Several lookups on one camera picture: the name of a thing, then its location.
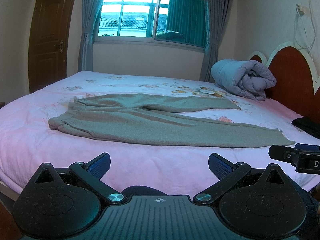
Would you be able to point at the window with white frame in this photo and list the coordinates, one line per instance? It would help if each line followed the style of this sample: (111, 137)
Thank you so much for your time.
(141, 19)

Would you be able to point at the grey-green knit pants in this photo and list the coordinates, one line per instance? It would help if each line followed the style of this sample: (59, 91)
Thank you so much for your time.
(160, 120)

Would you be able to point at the black cloth on bed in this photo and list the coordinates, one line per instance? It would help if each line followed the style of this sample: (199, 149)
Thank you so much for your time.
(308, 126)

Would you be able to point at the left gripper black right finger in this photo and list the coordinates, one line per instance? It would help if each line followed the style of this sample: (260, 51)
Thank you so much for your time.
(229, 176)

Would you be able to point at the rolled grey-blue quilt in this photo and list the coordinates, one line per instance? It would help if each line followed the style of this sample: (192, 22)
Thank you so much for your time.
(248, 79)

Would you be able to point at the red wooden headboard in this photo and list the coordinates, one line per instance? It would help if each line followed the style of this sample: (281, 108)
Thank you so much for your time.
(297, 85)

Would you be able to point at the grey right curtain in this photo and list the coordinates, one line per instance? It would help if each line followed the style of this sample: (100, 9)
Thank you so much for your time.
(216, 13)

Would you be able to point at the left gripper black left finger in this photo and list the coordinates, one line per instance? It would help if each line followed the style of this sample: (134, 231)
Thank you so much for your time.
(90, 174)

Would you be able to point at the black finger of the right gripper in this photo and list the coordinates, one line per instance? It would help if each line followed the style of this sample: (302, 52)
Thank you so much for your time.
(305, 158)

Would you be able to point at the teal inner curtain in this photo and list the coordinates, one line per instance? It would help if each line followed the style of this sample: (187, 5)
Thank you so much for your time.
(185, 23)

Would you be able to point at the brown wooden door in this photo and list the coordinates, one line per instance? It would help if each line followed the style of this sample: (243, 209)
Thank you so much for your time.
(48, 42)

